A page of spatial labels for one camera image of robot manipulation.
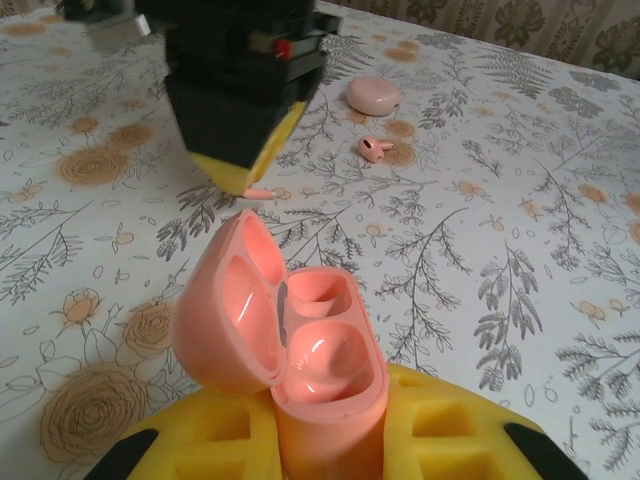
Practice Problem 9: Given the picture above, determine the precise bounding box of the pink tall flip-lid charging case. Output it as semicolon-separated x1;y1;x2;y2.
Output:
172;209;391;480

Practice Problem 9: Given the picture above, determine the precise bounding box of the pink clamshell charging case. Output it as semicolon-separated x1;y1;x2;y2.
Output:
345;75;402;117

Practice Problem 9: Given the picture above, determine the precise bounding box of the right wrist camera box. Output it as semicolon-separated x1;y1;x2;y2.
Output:
59;0;151;37

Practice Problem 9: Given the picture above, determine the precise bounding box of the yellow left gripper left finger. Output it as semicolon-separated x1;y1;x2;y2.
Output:
92;388;282;480

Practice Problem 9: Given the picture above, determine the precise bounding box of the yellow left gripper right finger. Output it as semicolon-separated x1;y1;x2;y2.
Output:
383;362;599;480

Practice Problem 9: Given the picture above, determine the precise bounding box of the floral patterned tablecloth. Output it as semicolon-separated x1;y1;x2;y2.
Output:
0;0;640;480

